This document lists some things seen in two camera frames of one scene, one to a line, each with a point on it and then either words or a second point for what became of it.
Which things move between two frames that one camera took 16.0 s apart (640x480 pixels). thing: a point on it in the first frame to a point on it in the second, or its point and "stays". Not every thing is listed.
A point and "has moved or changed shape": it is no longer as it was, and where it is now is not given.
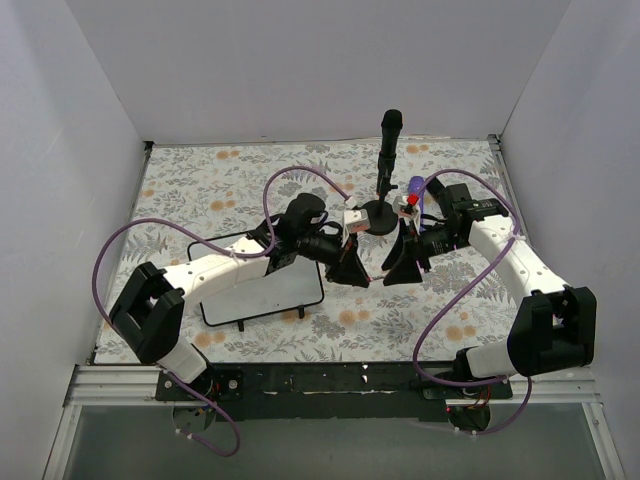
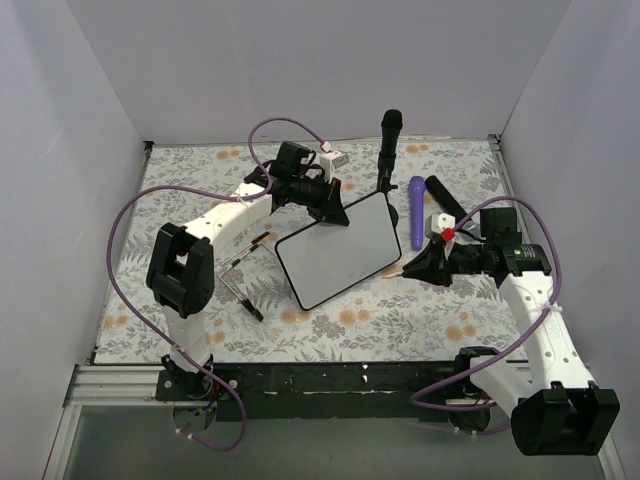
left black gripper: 343,255 to 331,198
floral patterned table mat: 189,194 stays
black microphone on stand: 392,121 stays
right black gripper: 415,246 to 441,265
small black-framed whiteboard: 289,284 has moved or changed shape
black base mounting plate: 331,392 stays
